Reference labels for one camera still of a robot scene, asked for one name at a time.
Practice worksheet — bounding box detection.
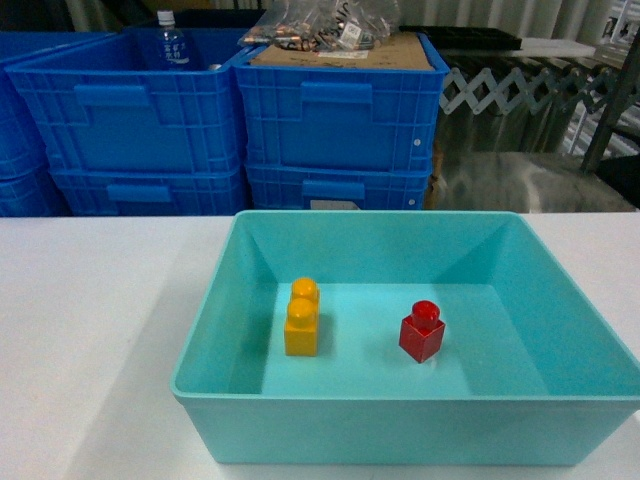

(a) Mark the red toy block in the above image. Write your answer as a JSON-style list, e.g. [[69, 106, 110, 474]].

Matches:
[[399, 300, 446, 363]]

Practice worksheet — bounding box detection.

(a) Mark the yellow toy block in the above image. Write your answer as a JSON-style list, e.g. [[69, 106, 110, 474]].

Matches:
[[284, 277, 320, 357]]

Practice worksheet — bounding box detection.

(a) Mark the blue crate lower right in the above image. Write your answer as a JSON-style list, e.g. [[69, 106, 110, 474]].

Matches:
[[245, 164, 429, 210]]

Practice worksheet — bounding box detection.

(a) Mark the blue crate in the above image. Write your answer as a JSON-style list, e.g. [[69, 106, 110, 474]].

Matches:
[[50, 169, 251, 216], [234, 33, 449, 174], [7, 28, 246, 175], [245, 164, 429, 210]]

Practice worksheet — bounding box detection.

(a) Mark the teal plastic bin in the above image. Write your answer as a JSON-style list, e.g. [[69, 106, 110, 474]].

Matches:
[[171, 211, 639, 465]]

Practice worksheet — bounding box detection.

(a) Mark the blue crate upper right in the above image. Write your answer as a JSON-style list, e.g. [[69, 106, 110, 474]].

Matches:
[[234, 33, 449, 174]]

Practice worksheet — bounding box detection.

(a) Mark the brown cardboard sheet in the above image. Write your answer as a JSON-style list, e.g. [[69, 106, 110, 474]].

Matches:
[[249, 33, 435, 70]]

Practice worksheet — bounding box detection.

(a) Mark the plastic bag of parts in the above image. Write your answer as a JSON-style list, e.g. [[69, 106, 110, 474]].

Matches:
[[239, 0, 401, 52]]

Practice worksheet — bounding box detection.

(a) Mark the blue crate lower left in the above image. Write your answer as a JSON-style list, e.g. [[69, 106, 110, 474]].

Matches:
[[50, 169, 251, 216]]

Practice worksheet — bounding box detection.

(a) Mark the black tray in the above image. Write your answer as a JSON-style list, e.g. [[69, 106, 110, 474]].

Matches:
[[399, 25, 522, 51]]

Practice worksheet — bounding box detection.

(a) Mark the clear water bottle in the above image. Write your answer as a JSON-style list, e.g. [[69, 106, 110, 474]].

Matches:
[[156, 10, 191, 71]]

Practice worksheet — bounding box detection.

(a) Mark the expandable roller conveyor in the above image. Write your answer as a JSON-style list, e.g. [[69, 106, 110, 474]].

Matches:
[[439, 56, 621, 116]]

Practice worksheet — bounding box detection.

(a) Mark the blue crate upper left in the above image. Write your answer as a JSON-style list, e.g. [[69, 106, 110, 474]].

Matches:
[[7, 28, 246, 175]]

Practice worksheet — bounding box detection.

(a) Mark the blue crates far left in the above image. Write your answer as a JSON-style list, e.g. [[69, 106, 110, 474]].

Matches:
[[1, 31, 106, 217]]

